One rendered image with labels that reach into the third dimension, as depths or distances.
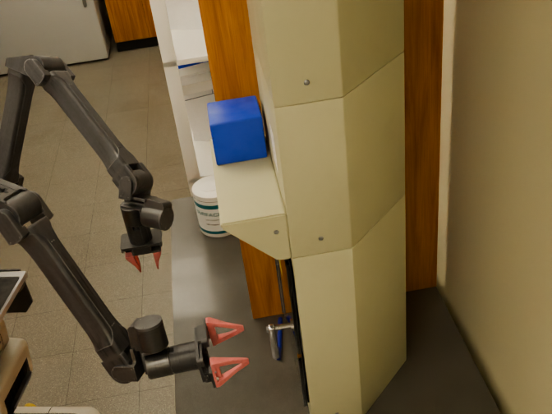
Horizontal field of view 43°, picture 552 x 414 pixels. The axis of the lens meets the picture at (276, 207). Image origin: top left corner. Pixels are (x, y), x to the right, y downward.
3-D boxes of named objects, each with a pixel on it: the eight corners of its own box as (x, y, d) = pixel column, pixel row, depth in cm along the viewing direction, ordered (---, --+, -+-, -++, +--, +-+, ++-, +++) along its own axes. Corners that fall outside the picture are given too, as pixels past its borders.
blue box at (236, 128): (261, 134, 145) (255, 94, 140) (267, 158, 137) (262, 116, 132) (213, 141, 144) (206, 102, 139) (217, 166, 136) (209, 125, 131)
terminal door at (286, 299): (287, 314, 175) (269, 179, 153) (308, 410, 150) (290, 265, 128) (284, 315, 175) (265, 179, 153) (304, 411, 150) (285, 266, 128)
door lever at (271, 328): (296, 357, 145) (295, 348, 148) (292, 324, 140) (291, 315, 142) (271, 362, 145) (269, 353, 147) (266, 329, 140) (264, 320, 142)
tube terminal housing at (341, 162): (385, 308, 180) (377, 17, 137) (425, 407, 153) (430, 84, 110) (290, 325, 179) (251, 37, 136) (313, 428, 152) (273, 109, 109)
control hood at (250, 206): (269, 168, 152) (263, 128, 147) (292, 259, 126) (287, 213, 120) (216, 177, 152) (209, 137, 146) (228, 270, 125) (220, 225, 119)
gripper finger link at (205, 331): (239, 309, 148) (195, 318, 147) (243, 332, 142) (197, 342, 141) (245, 332, 151) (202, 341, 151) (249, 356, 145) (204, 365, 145)
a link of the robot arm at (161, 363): (148, 370, 147) (145, 386, 141) (140, 342, 144) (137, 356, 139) (180, 363, 147) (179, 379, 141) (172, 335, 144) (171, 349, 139)
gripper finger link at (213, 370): (242, 331, 142) (197, 341, 142) (246, 356, 136) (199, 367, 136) (249, 355, 146) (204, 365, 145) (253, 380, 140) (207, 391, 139)
